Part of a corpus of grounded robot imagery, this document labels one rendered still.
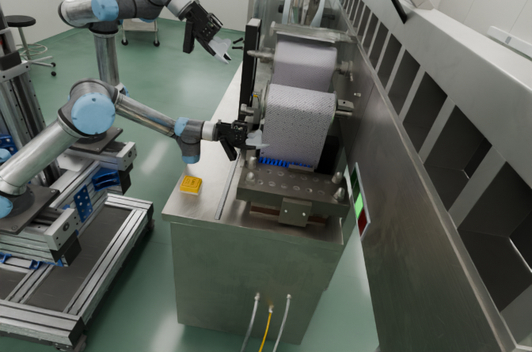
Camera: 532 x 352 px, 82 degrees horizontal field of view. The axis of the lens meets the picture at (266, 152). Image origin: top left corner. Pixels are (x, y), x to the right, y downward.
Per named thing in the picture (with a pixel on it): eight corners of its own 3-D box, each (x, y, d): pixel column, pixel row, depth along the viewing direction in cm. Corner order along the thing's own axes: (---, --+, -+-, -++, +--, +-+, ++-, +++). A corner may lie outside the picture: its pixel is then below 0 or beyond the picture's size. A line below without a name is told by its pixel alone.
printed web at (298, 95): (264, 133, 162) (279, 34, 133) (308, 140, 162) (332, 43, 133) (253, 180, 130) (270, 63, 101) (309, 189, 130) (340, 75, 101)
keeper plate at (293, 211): (278, 218, 114) (283, 197, 107) (305, 223, 114) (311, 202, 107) (278, 223, 112) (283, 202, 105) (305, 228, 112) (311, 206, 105)
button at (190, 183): (185, 179, 126) (185, 175, 125) (202, 182, 126) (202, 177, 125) (179, 191, 120) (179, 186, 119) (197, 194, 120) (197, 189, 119)
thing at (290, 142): (259, 158, 124) (264, 119, 114) (317, 168, 124) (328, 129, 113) (259, 159, 124) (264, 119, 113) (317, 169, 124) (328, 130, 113)
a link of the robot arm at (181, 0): (163, 9, 98) (172, 5, 104) (175, 21, 99) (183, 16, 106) (177, -8, 94) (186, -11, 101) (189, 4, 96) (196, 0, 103)
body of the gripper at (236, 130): (246, 131, 113) (214, 126, 113) (244, 150, 118) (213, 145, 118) (249, 121, 119) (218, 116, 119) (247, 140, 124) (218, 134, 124)
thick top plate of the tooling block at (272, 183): (243, 172, 124) (245, 160, 120) (341, 188, 123) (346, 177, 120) (235, 199, 111) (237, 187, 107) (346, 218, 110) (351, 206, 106)
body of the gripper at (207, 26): (219, 31, 99) (191, 0, 95) (203, 49, 103) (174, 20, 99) (225, 25, 106) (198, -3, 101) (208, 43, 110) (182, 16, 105)
